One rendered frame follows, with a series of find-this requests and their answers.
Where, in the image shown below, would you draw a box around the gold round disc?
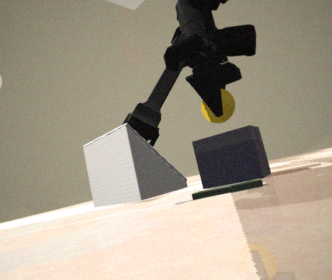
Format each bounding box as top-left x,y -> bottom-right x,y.
201,89 -> 235,123

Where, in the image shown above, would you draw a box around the dark green flat bar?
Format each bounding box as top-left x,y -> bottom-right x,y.
192,179 -> 263,200

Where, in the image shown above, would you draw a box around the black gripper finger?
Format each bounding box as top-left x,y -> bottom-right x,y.
220,71 -> 233,89
186,64 -> 226,117

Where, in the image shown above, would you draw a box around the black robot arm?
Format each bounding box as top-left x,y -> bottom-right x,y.
122,0 -> 256,147

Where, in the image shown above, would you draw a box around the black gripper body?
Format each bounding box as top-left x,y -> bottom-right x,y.
164,18 -> 242,85

